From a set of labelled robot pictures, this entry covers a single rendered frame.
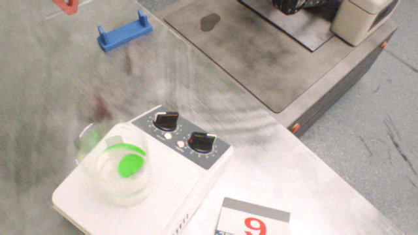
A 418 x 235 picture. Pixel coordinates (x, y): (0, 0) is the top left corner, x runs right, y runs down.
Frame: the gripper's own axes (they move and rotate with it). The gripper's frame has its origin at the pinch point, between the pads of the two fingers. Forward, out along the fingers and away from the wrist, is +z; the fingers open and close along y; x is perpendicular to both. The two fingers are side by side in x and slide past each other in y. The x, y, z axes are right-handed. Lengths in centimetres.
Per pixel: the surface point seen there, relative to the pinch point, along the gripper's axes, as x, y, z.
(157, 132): 0.7, 24.6, 3.8
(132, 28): 9.3, 0.2, 8.9
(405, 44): 163, 11, 86
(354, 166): 76, 41, 86
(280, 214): 8.6, 41.2, 9.6
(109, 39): 4.5, 0.4, 8.9
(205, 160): 3.5, 31.2, 4.0
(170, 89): 8.0, 15.7, 9.9
